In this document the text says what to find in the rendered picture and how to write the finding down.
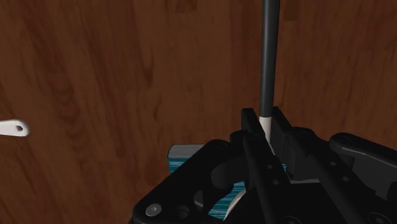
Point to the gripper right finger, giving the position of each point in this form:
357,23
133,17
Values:
338,173

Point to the dark grey pen white tip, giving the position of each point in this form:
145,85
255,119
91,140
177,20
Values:
267,62

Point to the teal and grey book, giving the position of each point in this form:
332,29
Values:
181,155

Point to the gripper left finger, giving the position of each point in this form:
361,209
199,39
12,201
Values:
189,186

